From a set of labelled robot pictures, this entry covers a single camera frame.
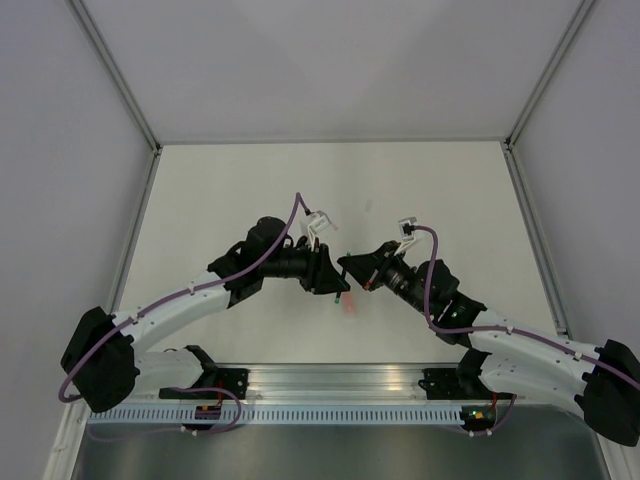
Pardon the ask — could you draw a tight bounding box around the green fineliner pen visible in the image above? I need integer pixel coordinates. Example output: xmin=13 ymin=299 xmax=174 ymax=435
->
xmin=333 ymin=248 xmax=351 ymax=305

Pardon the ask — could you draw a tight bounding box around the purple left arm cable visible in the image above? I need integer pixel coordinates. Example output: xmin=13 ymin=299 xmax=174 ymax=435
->
xmin=58 ymin=191 xmax=314 ymax=404

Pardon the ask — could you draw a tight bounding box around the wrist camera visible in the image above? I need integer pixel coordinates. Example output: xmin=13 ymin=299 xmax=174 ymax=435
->
xmin=300 ymin=211 xmax=338 ymax=250
xmin=394 ymin=217 xmax=417 ymax=256

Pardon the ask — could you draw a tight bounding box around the white slotted cable duct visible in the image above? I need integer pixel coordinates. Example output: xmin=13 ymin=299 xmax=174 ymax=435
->
xmin=88 ymin=404 xmax=463 ymax=426

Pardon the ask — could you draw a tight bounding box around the aluminium frame post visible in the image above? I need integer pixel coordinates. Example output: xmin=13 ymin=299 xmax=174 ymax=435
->
xmin=65 ymin=0 xmax=162 ymax=154
xmin=504 ymin=0 xmax=599 ymax=153

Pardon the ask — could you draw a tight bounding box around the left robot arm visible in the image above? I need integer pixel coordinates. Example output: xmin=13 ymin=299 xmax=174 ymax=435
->
xmin=59 ymin=211 xmax=350 ymax=413

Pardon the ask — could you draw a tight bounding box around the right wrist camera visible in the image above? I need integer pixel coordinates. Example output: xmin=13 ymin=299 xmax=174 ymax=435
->
xmin=394 ymin=217 xmax=417 ymax=256

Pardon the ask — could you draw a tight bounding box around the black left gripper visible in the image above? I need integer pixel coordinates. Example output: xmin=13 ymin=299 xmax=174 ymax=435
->
xmin=261 ymin=236 xmax=350 ymax=295

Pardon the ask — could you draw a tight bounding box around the right aluminium frame post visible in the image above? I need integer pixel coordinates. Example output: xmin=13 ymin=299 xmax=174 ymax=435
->
xmin=504 ymin=0 xmax=599 ymax=153

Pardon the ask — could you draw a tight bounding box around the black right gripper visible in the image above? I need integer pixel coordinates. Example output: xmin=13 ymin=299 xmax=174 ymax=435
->
xmin=339 ymin=240 xmax=432 ymax=316

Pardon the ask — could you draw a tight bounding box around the left aluminium frame post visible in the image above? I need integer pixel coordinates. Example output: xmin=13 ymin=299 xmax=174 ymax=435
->
xmin=65 ymin=0 xmax=162 ymax=154

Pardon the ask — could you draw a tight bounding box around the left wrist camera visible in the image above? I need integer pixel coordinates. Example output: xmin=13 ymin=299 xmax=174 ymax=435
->
xmin=300 ymin=211 xmax=338 ymax=250

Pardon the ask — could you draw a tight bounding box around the orange highlighter marker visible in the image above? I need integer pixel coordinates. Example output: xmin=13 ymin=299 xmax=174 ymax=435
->
xmin=339 ymin=292 xmax=357 ymax=321

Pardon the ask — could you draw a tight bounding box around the aluminium mounting rail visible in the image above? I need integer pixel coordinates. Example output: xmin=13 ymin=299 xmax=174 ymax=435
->
xmin=129 ymin=363 xmax=521 ymax=401

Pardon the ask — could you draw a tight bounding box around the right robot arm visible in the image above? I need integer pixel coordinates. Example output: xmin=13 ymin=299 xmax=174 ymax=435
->
xmin=338 ymin=241 xmax=639 ymax=447

